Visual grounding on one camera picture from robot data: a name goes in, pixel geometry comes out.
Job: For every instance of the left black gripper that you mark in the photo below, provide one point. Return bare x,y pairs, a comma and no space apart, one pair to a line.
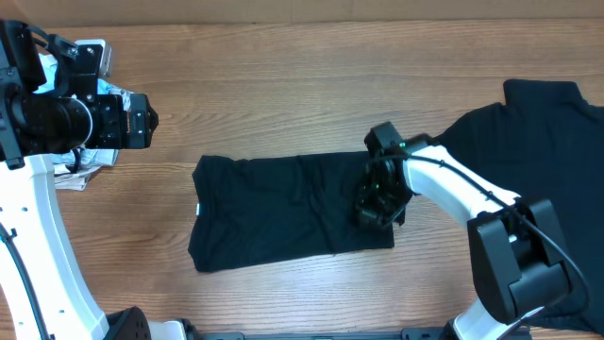
125,122

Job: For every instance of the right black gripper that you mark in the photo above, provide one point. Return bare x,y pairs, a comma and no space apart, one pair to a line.
374,208

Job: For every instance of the black t-shirt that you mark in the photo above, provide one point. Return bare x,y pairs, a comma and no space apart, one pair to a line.
264,211

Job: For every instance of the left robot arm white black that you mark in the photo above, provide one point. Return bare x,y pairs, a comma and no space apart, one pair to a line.
51,104

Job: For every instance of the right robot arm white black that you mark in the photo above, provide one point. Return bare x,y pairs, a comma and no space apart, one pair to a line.
519,259

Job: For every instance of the black clothes pile right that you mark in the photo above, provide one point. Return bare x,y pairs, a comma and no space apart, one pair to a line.
545,140

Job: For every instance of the folded blue denim jeans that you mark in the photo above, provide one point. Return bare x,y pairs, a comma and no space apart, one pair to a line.
87,157

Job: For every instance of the folded pale pink garment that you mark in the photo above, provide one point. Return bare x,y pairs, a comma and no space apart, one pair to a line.
65,180

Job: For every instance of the light blue crumpled shirt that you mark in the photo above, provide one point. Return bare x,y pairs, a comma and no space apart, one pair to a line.
108,87

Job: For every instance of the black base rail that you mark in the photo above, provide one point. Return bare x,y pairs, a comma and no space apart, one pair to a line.
321,335

